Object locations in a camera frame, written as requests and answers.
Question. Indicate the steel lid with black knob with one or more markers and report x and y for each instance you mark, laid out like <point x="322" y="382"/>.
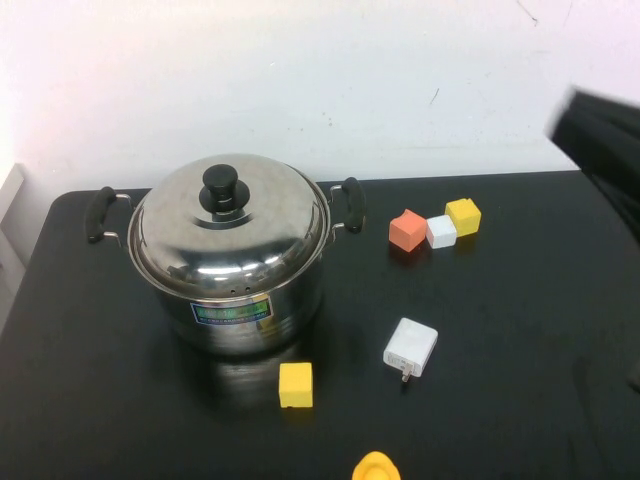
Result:
<point x="225" y="250"/>

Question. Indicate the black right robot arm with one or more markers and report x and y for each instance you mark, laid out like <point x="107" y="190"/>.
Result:
<point x="605" y="140"/>

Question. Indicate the orange foam cube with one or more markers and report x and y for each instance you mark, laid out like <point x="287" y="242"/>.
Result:
<point x="407" y="232"/>

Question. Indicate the white foam cube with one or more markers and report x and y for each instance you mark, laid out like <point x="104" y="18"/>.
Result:
<point x="442" y="231"/>

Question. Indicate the white power adapter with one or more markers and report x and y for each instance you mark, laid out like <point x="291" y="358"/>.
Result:
<point x="410" y="344"/>

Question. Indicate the yellow foam cube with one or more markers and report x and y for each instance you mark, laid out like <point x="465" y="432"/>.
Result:
<point x="465" y="216"/>
<point x="296" y="385"/>

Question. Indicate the yellow plastic toy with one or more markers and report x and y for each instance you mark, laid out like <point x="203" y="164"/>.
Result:
<point x="375" y="469"/>

